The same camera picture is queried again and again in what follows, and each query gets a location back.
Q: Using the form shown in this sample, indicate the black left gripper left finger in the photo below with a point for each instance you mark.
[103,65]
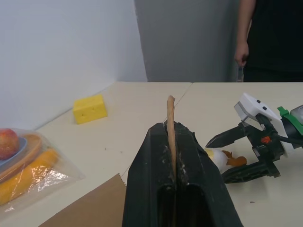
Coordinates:
[144,179]

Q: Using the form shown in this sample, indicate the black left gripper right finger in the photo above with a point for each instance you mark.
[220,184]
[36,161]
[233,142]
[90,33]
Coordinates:
[203,184]

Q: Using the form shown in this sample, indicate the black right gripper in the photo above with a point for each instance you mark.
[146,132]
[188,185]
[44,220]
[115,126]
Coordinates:
[266,153]

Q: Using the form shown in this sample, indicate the white and orange plush toy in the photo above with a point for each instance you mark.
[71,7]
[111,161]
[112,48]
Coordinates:
[221,159]

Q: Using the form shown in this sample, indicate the clear plastic bag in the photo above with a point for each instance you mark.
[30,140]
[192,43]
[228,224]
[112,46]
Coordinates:
[59,175]

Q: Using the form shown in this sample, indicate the yellow cheese plush toy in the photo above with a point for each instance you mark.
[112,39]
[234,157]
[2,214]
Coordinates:
[90,109]

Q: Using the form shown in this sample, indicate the person's hand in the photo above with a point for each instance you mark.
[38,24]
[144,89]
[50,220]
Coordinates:
[241,53]

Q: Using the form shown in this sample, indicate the orange wooden plate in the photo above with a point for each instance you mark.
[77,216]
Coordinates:
[32,146]

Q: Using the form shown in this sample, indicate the person in black clothes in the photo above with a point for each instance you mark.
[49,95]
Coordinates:
[277,37]

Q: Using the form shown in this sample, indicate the blue plate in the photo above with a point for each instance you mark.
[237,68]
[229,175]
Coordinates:
[22,149]

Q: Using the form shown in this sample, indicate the red apple toy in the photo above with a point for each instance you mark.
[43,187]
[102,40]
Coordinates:
[8,144]

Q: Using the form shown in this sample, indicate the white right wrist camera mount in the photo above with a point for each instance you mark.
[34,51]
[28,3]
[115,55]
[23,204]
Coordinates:
[258,106]

